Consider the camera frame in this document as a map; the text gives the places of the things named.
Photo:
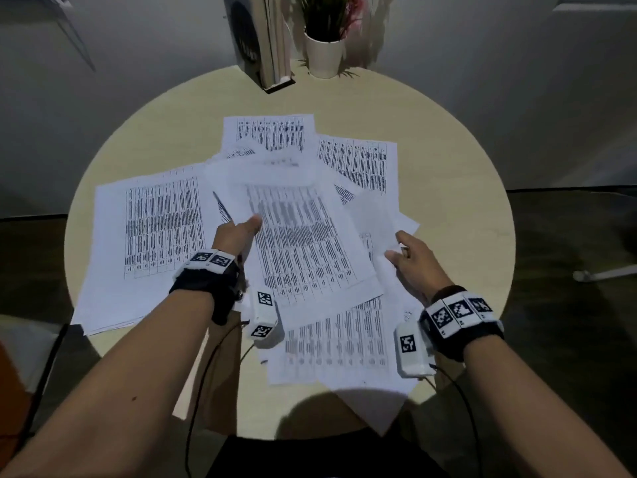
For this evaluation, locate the person's right hand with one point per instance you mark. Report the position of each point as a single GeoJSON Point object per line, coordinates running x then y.
{"type": "Point", "coordinates": [418, 271]}

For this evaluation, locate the person's left hand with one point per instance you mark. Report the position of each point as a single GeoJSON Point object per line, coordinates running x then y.
{"type": "Point", "coordinates": [236, 238]}

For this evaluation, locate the printed paper sheet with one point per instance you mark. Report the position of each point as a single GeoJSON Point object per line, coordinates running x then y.
{"type": "Point", "coordinates": [373, 219]}
{"type": "Point", "coordinates": [298, 233]}

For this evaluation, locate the printed papers pile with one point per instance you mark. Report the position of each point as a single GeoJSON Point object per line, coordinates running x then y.
{"type": "Point", "coordinates": [348, 343]}

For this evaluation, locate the printed paper sheets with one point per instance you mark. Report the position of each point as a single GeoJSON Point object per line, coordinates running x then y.
{"type": "Point", "coordinates": [109, 293]}

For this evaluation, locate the person's right forearm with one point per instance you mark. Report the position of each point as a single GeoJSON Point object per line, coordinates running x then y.
{"type": "Point", "coordinates": [537, 418]}

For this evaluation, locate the person's left forearm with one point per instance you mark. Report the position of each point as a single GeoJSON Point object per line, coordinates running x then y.
{"type": "Point", "coordinates": [114, 383]}

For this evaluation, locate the round beige table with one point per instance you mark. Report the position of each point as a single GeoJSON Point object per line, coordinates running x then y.
{"type": "Point", "coordinates": [438, 159]}

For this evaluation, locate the black left wristband with markers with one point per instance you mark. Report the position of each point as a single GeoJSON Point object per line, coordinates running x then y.
{"type": "Point", "coordinates": [204, 288]}

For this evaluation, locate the black wristband with markers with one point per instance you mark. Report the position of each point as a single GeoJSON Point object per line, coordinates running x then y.
{"type": "Point", "coordinates": [473, 338]}
{"type": "Point", "coordinates": [204, 288]}

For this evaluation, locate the black right wristband with markers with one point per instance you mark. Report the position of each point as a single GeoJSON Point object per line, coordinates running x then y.
{"type": "Point", "coordinates": [473, 338]}

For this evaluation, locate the black bookend base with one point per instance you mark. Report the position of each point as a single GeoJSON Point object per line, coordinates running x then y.
{"type": "Point", "coordinates": [281, 86]}

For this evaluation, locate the white plastic tube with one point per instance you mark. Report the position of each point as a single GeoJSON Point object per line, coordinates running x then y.
{"type": "Point", "coordinates": [607, 273]}

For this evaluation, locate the white plant pot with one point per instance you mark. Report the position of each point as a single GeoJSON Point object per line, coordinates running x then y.
{"type": "Point", "coordinates": [324, 59]}

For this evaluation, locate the cream upright book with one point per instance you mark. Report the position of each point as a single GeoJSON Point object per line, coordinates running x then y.
{"type": "Point", "coordinates": [278, 39]}

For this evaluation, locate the green artificial plant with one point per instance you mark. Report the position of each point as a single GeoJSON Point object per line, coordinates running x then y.
{"type": "Point", "coordinates": [323, 14]}

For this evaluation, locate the orange and white chair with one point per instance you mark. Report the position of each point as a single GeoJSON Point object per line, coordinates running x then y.
{"type": "Point", "coordinates": [25, 353]}

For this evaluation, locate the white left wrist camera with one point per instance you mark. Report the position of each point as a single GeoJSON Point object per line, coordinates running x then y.
{"type": "Point", "coordinates": [264, 318]}

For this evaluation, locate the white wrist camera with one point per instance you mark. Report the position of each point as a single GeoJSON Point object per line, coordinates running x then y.
{"type": "Point", "coordinates": [413, 363]}
{"type": "Point", "coordinates": [264, 318]}

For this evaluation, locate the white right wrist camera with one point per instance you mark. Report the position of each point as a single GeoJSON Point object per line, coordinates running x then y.
{"type": "Point", "coordinates": [413, 363]}

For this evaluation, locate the grey window frame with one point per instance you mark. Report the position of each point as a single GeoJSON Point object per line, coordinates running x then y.
{"type": "Point", "coordinates": [62, 0]}

